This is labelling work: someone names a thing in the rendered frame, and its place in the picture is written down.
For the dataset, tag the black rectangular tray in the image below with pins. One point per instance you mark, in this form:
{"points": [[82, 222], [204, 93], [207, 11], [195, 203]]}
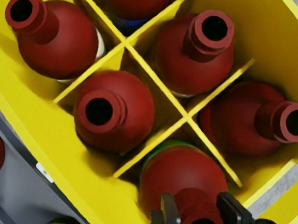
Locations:
{"points": [[23, 199]]}

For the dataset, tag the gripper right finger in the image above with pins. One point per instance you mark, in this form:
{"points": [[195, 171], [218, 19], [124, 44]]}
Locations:
{"points": [[233, 212]]}

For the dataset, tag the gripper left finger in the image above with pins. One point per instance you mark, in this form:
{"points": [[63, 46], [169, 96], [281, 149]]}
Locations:
{"points": [[169, 213]]}

